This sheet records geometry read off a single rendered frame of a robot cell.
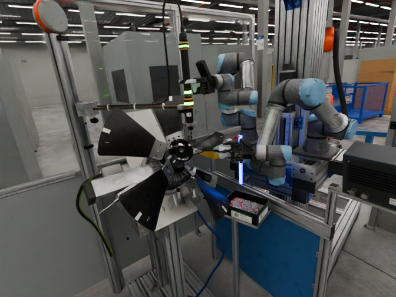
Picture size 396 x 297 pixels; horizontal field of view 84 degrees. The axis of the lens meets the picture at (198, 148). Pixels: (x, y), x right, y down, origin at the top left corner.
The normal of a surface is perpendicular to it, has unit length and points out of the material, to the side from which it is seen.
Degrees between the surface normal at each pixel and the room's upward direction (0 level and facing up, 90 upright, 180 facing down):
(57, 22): 90
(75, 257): 90
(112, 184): 50
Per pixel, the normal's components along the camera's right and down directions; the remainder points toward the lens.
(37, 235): 0.59, 0.22
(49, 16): 0.94, 0.04
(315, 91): 0.40, 0.19
